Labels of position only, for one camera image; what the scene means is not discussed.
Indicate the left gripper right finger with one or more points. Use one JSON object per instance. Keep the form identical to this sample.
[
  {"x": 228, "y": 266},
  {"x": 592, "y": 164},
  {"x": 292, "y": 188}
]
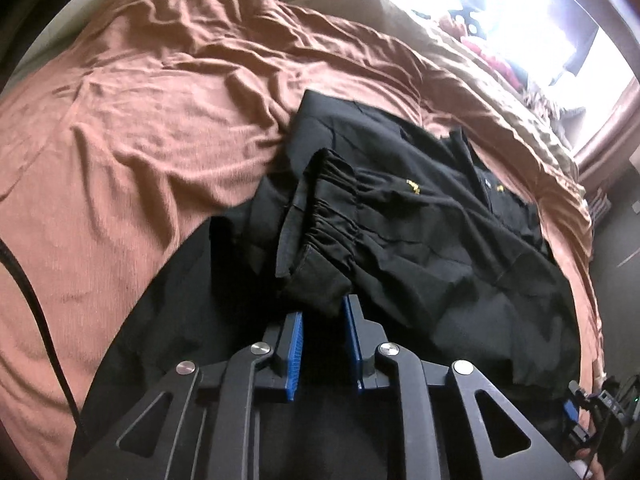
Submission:
[{"x": 453, "y": 423}]

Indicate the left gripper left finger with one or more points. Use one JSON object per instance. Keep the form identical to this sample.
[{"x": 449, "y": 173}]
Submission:
[{"x": 201, "y": 422}]

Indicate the black garment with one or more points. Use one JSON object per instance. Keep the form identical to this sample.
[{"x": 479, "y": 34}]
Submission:
[{"x": 449, "y": 264}]

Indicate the person's right hand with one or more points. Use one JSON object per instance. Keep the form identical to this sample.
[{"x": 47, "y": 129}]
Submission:
[{"x": 593, "y": 469}]

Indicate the pink curtain right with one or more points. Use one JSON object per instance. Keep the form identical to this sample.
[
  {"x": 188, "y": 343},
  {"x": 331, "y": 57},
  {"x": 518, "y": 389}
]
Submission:
[{"x": 606, "y": 155}]

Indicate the rust orange bed blanket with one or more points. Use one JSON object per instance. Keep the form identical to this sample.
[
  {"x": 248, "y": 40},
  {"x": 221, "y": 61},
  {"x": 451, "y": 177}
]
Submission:
[{"x": 164, "y": 112}]

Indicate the beige duvet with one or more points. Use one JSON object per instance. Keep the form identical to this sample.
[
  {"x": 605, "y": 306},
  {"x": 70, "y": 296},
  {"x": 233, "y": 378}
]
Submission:
[{"x": 430, "y": 41}]

